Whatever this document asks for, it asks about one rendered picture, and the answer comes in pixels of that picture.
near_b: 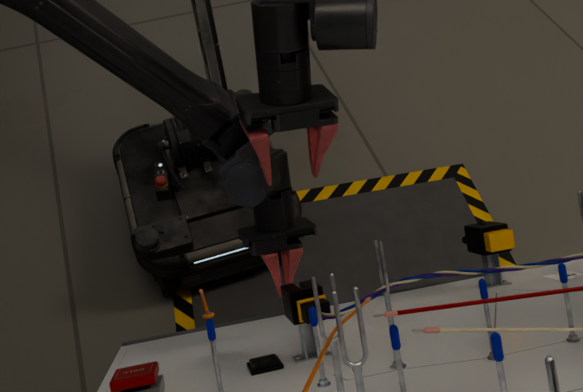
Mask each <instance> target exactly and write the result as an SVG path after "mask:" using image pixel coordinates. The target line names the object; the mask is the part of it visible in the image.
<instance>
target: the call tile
mask: <svg viewBox="0 0 583 392"><path fill-rule="evenodd" d="M158 373H159V364H158V362H151V363H143V364H139V365H135V366H130V367H126V368H121V369H117V370H116V371H115V373H114V375H113V377H112V379H111V381H110V383H109V386H110V391H111V392H116V391H121V392H134V391H138V390H143V389H149V388H150V385H151V384H155V383H156V379H157V375H158Z"/></svg>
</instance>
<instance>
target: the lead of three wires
mask: <svg viewBox="0 0 583 392"><path fill-rule="evenodd" d="M385 291H386V285H384V286H382V287H381V288H379V289H377V290H376V291H374V292H373V293H371V294H369V295H367V296H366V297H363V298H362V299H360V304H361V303H362V302H364V300H365V298H367V297H371V300H372V299H374V298H376V297H378V296H380V295H381V294H382V293H384V292H385ZM355 309H356V305H355V304H353V305H350V306H348V307H346V308H343V309H341V310H340V316H343V315H344V314H346V313H349V312H352V311H354V310H355ZM321 314H322V318H326V319H334V318H336V317H335V313H323V312H321Z"/></svg>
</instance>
